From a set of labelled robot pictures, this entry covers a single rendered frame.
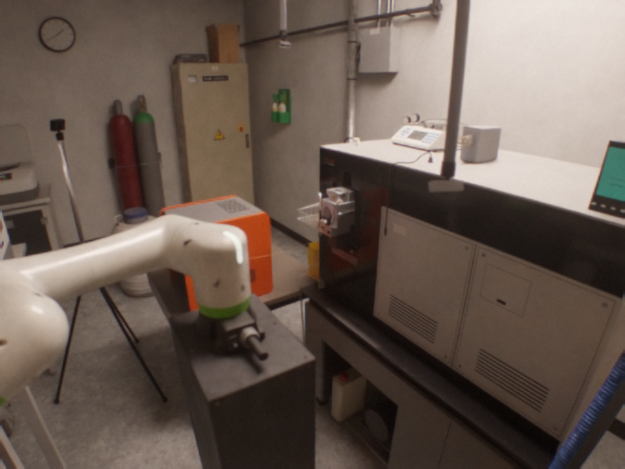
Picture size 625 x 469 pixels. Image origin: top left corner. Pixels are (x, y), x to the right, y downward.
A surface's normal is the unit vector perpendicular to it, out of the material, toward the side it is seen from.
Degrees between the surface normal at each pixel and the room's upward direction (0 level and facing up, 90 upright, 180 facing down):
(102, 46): 90
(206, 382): 0
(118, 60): 90
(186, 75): 90
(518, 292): 90
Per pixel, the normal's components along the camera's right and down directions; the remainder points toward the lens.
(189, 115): 0.56, 0.31
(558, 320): -0.83, 0.21
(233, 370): 0.00, -0.93
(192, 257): -0.53, 0.29
